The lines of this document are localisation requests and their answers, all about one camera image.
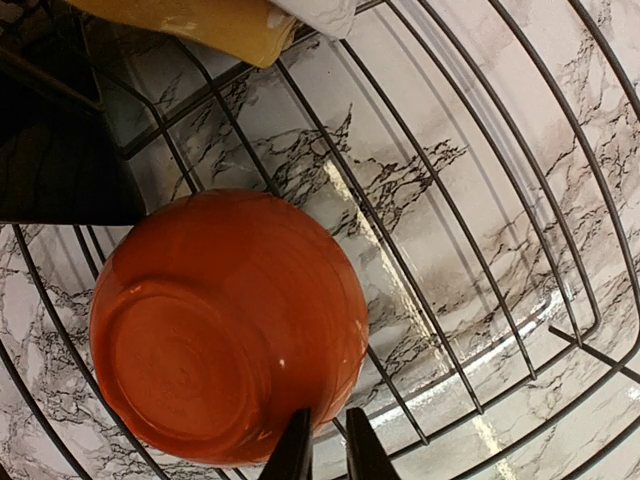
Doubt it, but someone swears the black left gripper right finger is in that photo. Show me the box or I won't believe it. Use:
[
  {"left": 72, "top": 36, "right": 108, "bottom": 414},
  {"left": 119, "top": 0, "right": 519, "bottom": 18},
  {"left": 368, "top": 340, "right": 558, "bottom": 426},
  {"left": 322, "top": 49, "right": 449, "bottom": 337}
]
[{"left": 346, "top": 408, "right": 398, "bottom": 480}]

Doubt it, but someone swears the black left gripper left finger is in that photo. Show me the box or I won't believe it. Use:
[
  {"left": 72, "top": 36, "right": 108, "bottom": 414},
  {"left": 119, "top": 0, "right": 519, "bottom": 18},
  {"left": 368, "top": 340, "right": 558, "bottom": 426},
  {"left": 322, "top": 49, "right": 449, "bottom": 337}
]
[{"left": 259, "top": 408, "right": 313, "bottom": 480}]

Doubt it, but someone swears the white ceramic bowl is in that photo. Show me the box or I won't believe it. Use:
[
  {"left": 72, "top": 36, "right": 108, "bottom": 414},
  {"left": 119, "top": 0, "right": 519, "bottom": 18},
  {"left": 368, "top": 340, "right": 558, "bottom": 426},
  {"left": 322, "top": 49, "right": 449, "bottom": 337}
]
[{"left": 89, "top": 189, "right": 369, "bottom": 467}]

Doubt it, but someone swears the white square floral plate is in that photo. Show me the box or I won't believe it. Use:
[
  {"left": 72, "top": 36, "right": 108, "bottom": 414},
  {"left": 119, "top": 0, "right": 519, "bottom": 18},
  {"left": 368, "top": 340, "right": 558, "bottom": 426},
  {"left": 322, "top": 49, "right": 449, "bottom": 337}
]
[{"left": 1, "top": 1, "right": 146, "bottom": 226}]

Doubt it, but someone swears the yellow polka dot plate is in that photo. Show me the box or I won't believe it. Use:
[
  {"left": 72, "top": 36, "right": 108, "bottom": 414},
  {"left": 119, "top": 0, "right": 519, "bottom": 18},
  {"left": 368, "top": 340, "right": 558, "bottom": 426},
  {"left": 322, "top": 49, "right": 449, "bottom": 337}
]
[{"left": 69, "top": 0, "right": 296, "bottom": 68}]

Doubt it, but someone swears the round brown rim floral plate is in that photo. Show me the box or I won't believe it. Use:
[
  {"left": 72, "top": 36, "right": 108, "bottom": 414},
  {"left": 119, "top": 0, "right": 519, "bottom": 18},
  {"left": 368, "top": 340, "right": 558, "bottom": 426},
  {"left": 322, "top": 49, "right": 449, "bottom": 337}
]
[{"left": 271, "top": 0, "right": 357, "bottom": 39}]

